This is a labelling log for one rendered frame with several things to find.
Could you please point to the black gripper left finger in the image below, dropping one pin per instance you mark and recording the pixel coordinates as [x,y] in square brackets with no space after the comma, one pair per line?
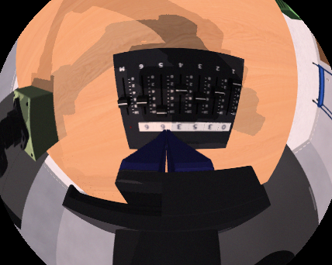
[152,156]

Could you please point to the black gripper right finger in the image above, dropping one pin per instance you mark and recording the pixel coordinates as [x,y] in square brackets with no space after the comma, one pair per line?
[183,158]

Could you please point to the black lighting desk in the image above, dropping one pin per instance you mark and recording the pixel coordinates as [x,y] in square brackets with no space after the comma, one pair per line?
[157,78]

